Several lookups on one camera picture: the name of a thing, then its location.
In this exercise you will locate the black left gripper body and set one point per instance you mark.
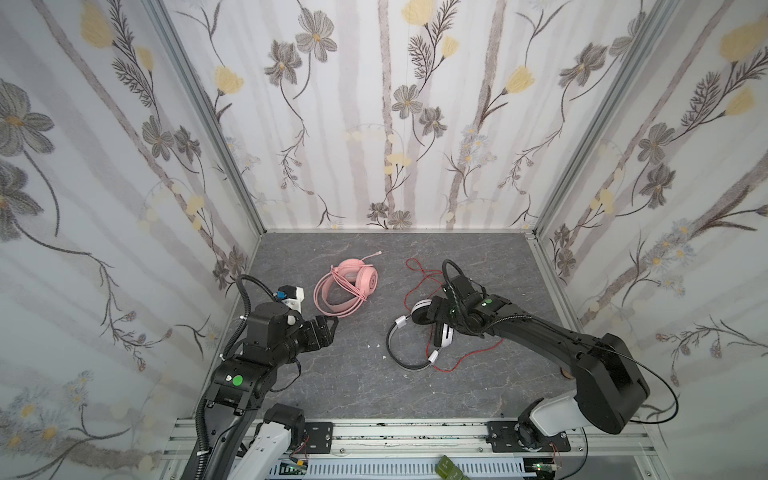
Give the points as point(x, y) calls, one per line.
point(321, 332)

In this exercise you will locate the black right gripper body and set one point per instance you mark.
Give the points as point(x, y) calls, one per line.
point(447, 310)

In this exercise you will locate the white black headset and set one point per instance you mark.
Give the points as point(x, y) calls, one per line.
point(415, 341)

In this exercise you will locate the pink headset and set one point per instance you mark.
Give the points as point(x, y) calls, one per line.
point(356, 277)

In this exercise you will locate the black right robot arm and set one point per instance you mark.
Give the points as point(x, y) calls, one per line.
point(610, 385)

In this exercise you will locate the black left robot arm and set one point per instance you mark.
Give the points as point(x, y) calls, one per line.
point(271, 334)

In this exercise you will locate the green circuit board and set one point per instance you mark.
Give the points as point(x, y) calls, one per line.
point(446, 469)

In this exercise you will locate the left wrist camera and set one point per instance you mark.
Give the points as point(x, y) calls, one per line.
point(291, 296)

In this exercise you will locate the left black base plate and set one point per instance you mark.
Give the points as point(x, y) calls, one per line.
point(318, 438)

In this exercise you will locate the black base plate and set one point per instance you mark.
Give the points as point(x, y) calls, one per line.
point(318, 438)
point(508, 437)

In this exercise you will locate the aluminium mounting rail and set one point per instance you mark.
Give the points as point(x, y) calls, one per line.
point(411, 449)

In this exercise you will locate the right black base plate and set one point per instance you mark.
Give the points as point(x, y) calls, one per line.
point(508, 437)

